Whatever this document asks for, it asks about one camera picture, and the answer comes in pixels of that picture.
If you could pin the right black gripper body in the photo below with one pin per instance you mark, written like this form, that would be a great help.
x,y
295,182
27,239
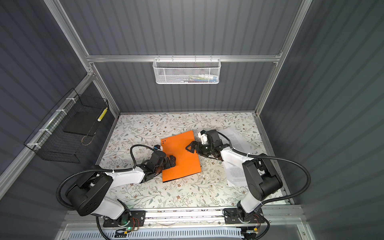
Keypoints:
x,y
207,149

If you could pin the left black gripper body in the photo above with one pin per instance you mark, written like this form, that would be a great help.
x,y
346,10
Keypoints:
x,y
166,166

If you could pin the orange folder black inside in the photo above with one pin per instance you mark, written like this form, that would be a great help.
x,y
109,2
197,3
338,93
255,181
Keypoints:
x,y
187,163

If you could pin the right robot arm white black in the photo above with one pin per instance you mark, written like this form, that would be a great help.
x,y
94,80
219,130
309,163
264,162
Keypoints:
x,y
260,174

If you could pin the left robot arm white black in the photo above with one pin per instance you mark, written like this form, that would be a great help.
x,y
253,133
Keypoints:
x,y
88,194

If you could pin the floral table mat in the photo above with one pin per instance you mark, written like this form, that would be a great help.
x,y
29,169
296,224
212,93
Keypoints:
x,y
134,134

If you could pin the pens in white basket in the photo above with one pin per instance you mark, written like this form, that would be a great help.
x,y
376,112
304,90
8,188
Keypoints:
x,y
205,78

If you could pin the yellow marker pen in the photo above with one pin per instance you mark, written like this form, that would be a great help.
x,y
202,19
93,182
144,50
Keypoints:
x,y
103,113

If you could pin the black pad in basket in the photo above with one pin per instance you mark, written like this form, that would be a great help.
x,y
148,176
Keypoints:
x,y
83,123

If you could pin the white vented cover strip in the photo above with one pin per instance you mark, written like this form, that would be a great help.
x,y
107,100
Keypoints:
x,y
173,234

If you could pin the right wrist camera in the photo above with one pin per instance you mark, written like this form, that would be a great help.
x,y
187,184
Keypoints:
x,y
203,137

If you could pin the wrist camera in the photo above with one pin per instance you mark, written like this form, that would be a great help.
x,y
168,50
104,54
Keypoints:
x,y
203,137
158,148

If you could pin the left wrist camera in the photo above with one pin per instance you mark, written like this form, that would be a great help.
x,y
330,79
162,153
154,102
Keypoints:
x,y
158,148

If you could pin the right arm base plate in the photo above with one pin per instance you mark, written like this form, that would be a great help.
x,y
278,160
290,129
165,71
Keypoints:
x,y
234,216

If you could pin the white wire mesh basket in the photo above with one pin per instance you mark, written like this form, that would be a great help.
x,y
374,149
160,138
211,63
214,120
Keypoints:
x,y
169,73

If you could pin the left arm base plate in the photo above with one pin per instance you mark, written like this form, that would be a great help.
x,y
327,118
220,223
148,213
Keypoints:
x,y
133,219

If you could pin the black wire mesh basket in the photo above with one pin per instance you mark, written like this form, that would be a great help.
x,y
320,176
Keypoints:
x,y
68,135

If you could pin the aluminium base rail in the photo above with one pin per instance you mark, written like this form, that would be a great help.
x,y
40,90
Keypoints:
x,y
194,217

